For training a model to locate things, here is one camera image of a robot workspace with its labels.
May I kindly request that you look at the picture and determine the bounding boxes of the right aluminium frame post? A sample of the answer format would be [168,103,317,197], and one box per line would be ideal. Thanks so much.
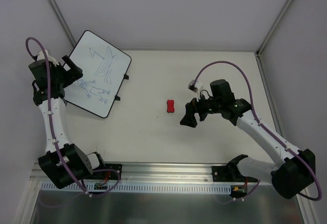
[256,0,295,57]

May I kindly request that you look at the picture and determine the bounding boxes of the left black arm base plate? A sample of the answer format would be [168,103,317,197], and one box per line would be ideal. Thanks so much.
[93,163,122,181]

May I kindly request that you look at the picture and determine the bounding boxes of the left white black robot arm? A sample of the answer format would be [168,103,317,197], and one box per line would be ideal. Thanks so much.
[29,52,106,189]

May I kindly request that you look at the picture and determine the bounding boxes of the left aluminium frame post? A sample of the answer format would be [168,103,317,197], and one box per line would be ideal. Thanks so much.
[47,0,76,46]

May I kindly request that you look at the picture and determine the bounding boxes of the aluminium mounting rail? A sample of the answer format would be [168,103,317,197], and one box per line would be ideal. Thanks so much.
[29,161,275,183]

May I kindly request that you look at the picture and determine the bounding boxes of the aluminium frame post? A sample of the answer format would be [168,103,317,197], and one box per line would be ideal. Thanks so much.
[47,0,76,46]
[256,0,295,57]

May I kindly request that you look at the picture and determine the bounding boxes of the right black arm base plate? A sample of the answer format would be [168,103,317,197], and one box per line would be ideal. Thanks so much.
[211,165,258,183]

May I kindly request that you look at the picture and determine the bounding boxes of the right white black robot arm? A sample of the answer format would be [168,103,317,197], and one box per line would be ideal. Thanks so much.
[180,79,315,199]

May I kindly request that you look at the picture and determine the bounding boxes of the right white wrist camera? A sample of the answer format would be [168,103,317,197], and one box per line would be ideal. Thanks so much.
[188,80,204,100]

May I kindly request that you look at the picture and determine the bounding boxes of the red whiteboard eraser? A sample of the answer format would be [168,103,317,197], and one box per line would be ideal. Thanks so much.
[167,99,175,113]

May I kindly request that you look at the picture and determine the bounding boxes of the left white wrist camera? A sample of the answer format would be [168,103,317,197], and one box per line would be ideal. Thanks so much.
[37,49,59,66]

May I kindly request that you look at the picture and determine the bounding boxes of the wire whiteboard stand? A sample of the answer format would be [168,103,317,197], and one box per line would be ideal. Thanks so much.
[114,73,129,101]

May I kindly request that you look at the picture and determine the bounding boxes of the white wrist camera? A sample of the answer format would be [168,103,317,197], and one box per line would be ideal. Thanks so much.
[37,49,59,66]
[188,80,204,100]

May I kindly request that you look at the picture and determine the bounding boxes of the white board with black frame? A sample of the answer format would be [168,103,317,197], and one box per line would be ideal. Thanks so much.
[64,30,132,118]

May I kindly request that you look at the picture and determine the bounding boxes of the white slotted cable duct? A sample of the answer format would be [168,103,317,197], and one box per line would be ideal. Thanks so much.
[40,181,231,195]

